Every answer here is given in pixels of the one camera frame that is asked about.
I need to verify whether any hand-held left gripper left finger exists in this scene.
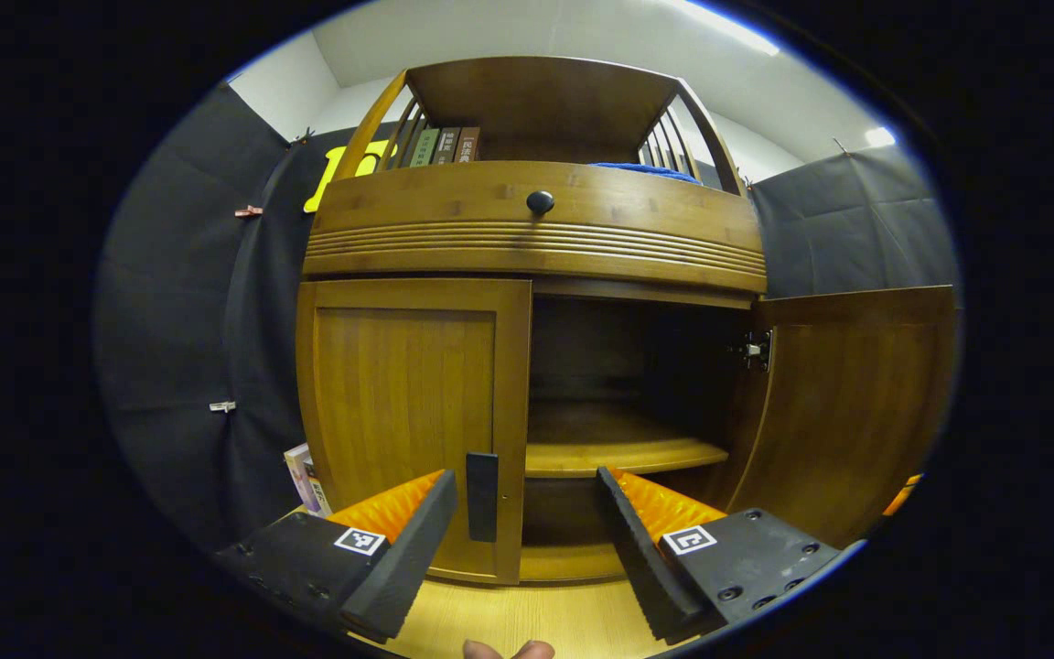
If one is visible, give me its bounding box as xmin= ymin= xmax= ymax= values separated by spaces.
xmin=216 ymin=470 xmax=459 ymax=643

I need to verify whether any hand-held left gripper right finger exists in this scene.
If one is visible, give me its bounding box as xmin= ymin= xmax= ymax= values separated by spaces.
xmin=595 ymin=465 xmax=844 ymax=646

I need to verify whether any wooden cabinet door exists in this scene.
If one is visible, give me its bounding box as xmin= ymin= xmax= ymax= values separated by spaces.
xmin=296 ymin=278 xmax=533 ymax=585
xmin=724 ymin=286 xmax=960 ymax=550

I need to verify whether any wooden double-door shoe cabinet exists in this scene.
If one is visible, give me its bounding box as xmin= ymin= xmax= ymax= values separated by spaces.
xmin=296 ymin=55 xmax=960 ymax=587

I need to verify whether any wooden inner cabinet shelf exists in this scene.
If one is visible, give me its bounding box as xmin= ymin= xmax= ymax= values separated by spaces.
xmin=525 ymin=403 xmax=730 ymax=479

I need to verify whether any metal door hinge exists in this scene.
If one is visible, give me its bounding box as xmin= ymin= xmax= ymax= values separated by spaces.
xmin=730 ymin=329 xmax=773 ymax=373

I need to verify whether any wooden cabinet drawer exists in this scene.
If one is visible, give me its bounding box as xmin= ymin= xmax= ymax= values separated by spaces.
xmin=302 ymin=161 xmax=768 ymax=296

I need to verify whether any grey book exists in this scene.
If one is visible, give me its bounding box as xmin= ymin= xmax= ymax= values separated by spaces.
xmin=306 ymin=462 xmax=334 ymax=518

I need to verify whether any black backdrop cloth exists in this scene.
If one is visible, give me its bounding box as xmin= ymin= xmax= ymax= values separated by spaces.
xmin=92 ymin=82 xmax=960 ymax=552

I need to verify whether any blue cloth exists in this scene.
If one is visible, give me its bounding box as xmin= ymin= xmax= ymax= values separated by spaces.
xmin=589 ymin=162 xmax=702 ymax=186

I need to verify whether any black left door handle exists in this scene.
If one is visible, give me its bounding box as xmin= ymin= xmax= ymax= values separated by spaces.
xmin=466 ymin=452 xmax=500 ymax=543

